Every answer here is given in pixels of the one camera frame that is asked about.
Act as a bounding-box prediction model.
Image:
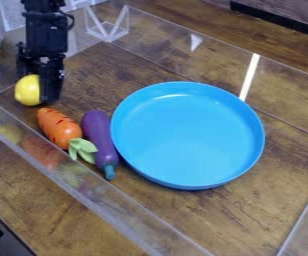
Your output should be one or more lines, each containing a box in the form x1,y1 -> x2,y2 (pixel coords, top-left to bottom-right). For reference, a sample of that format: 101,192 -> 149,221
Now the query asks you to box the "white patterned curtain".
0,0 -> 110,46

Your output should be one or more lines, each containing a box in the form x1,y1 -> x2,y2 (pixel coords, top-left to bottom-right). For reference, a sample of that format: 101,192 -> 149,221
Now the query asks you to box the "purple toy eggplant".
81,110 -> 120,180

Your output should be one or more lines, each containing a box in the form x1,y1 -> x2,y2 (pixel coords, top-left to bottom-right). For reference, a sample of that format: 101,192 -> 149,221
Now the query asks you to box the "orange toy carrot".
37,107 -> 98,164

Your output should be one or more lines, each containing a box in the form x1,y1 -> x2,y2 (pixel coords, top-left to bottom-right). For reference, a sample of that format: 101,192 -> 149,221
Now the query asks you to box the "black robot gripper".
15,0 -> 70,104

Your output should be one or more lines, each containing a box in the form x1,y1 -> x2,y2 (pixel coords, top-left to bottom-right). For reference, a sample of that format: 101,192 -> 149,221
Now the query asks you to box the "clear acrylic enclosure wall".
0,0 -> 308,256

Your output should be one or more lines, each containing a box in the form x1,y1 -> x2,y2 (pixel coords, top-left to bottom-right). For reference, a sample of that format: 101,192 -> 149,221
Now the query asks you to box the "blue round tray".
112,81 -> 265,190

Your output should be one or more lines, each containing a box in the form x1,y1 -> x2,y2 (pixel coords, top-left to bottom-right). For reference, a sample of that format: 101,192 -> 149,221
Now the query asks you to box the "yellow toy lemon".
14,74 -> 41,106

